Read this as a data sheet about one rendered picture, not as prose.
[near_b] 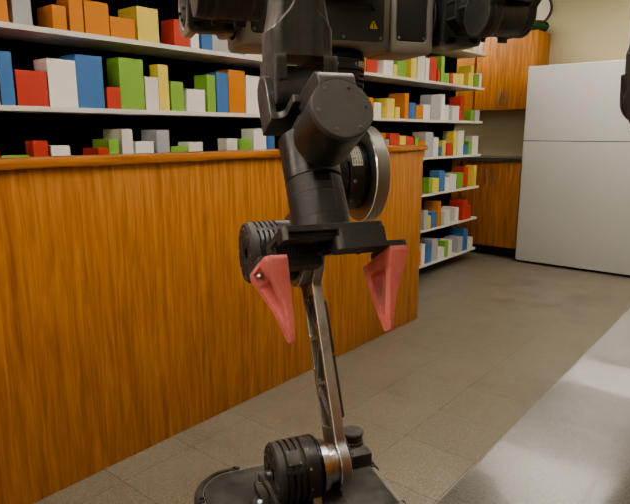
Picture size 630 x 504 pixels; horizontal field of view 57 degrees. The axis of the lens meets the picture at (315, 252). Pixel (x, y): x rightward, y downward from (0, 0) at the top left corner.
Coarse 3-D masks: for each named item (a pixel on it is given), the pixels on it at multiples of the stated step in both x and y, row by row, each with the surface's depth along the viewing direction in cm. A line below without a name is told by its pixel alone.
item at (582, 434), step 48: (624, 336) 81; (576, 384) 66; (624, 384) 66; (528, 432) 55; (576, 432) 55; (624, 432) 55; (480, 480) 48; (528, 480) 48; (576, 480) 48; (624, 480) 48
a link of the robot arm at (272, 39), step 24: (288, 0) 56; (312, 0) 57; (288, 24) 56; (312, 24) 57; (264, 48) 59; (288, 48) 57; (312, 48) 57; (264, 72) 60; (288, 72) 58; (312, 72) 58; (288, 96) 57
